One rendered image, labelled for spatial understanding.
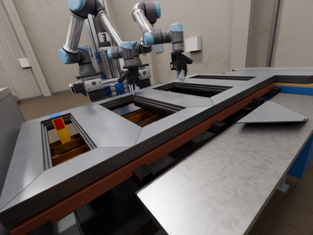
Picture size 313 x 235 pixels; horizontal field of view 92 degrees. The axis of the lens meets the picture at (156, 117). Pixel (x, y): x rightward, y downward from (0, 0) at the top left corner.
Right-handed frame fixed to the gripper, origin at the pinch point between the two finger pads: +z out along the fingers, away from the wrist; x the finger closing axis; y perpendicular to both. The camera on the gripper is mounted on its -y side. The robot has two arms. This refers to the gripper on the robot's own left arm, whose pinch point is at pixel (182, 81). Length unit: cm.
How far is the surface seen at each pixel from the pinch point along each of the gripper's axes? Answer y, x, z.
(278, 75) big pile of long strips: -64, 37, 8
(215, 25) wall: -260, -143, -58
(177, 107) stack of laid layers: 26.9, 21.2, 7.4
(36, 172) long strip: 89, 27, 6
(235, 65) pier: -227, -78, 21
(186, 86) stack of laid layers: -16.9, -12.4, 8.2
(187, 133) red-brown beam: 38, 37, 12
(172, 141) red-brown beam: 46, 37, 12
